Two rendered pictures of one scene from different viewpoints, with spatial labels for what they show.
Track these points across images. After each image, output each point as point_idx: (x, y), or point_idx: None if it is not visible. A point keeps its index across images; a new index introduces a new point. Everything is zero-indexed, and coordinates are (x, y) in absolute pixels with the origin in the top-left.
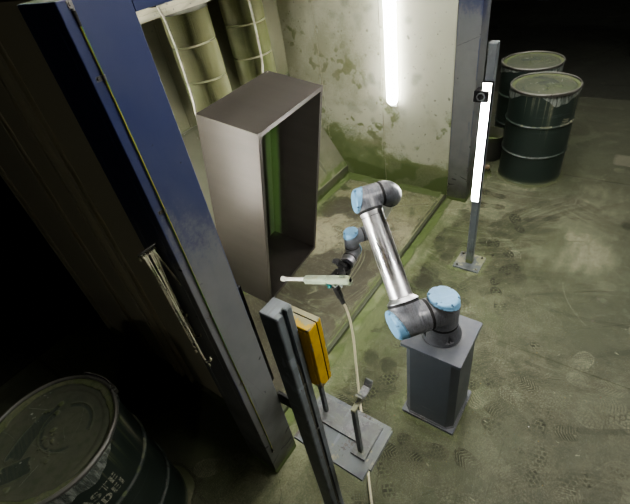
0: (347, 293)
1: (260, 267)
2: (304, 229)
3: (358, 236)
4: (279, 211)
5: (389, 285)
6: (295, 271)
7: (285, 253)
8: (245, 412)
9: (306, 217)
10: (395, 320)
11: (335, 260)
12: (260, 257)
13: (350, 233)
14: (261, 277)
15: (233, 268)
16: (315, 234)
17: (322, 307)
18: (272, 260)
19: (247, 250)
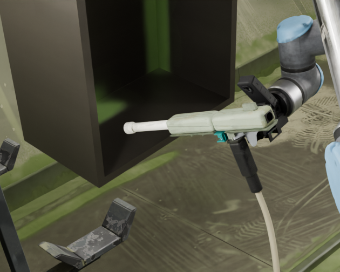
0: (301, 219)
1: (74, 85)
2: (213, 56)
3: (312, 35)
4: (166, 17)
5: None
6: (176, 136)
7: (167, 104)
8: None
9: (216, 25)
10: None
11: (245, 79)
12: (72, 55)
13: (292, 25)
14: (79, 114)
15: (32, 98)
16: (234, 66)
17: (238, 240)
18: (135, 113)
19: (49, 41)
